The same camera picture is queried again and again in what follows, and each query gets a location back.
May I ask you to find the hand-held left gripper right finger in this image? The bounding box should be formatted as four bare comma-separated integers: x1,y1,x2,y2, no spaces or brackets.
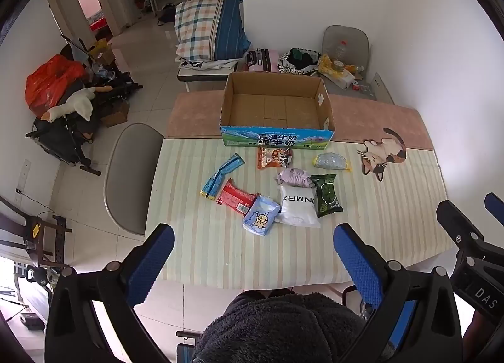
333,223,463,363

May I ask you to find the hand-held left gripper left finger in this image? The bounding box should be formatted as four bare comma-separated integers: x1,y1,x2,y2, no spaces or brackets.
44,223,176,363

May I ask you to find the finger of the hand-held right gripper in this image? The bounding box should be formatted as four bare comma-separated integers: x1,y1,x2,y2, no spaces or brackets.
484,192,504,226
436,200,486,255

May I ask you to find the green snack packet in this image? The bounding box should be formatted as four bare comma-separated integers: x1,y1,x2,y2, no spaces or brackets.
310,174,344,218

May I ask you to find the white soft packet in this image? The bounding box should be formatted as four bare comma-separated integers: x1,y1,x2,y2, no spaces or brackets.
276,184,321,229

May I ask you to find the silver glitter pouch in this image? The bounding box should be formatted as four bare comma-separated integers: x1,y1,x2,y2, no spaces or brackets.
314,152,352,172

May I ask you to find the light blue tissue packet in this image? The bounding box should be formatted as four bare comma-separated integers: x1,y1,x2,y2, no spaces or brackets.
241,195,281,237

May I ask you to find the red snack packet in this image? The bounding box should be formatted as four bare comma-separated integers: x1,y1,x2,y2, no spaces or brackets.
216,178,258,215

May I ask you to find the long blue packet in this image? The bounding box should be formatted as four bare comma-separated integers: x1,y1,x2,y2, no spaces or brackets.
200,153,242,200

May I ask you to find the orange cartoon snack packet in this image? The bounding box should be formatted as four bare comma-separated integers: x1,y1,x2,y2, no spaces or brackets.
257,146,294,171

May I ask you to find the grey round-back chair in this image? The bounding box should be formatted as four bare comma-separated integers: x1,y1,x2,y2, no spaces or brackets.
103,123,165,235

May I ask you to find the striped cat print table mat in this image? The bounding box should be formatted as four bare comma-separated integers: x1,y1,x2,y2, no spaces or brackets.
145,91,457,290

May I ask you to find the dark wooden chair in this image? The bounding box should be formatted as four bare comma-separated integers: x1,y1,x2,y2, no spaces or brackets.
0,196,73,269

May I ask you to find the person's dark fleece clothing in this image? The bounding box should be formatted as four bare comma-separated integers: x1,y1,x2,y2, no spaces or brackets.
191,290,367,363

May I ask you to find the black stroller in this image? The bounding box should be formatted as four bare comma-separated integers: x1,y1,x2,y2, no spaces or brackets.
26,111,101,177

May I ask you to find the brown cardboard box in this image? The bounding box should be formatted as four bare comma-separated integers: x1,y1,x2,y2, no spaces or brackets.
100,99,130,128

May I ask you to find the white leaning panel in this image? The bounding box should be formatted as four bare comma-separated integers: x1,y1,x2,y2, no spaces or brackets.
370,72,394,104

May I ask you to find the white goose plush toy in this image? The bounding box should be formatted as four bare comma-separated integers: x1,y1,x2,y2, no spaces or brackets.
43,87,97,123

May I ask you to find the pile of black equipment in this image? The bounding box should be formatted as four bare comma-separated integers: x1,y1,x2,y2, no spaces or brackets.
84,68,144,109

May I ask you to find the white tissue pack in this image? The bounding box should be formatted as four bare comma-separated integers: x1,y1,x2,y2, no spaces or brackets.
327,68,356,90

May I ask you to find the white folding bed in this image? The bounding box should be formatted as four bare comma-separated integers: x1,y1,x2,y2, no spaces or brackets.
177,59,239,92

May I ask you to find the orange plastic bag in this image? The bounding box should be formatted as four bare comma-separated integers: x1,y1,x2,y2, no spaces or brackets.
25,54,86,109

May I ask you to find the black white patterned bag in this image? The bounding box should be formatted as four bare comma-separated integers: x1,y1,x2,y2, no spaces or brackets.
277,48,321,76

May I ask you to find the grey cushioned chair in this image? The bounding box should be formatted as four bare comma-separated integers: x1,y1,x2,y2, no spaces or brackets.
321,25,394,104

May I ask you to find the green black clothing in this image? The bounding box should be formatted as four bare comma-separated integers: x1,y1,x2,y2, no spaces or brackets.
287,49,319,68

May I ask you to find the yellow cardboard box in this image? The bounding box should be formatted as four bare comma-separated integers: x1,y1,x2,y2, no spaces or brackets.
89,38,117,65

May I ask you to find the pink suitcase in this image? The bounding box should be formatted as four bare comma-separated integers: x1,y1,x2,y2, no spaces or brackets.
244,48,281,72

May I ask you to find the red bed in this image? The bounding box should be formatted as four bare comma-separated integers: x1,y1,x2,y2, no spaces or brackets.
89,13,109,32

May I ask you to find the plaid folded bedding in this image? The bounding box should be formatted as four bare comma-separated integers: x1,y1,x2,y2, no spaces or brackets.
174,0,252,61

